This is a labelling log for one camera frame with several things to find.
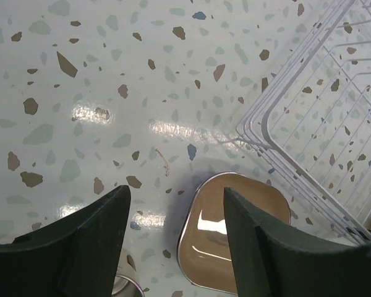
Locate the white wire dish rack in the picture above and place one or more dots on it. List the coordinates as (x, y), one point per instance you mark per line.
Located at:
(312, 123)

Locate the brown square panda plate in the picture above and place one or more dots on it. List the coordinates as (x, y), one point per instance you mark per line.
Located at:
(203, 253)

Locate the cream steel-lined cup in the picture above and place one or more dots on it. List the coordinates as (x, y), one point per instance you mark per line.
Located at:
(126, 281)

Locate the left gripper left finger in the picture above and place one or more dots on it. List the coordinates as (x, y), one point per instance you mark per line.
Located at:
(74, 256)

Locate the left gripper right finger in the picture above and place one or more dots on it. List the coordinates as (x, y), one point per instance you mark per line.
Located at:
(272, 258)

